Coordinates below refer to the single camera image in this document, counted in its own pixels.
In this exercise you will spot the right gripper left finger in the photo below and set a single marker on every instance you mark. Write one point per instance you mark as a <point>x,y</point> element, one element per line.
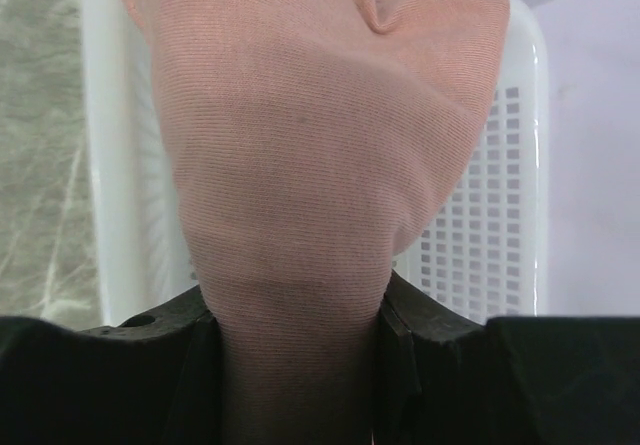
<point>155,379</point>

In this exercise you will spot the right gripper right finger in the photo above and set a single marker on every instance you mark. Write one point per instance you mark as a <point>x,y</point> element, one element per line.
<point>443,379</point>

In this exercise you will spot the white plastic basket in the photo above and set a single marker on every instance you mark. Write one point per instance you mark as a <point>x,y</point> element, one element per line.
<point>485,254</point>

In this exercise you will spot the pink printed t shirt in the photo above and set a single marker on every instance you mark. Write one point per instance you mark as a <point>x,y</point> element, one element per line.
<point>312,141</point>

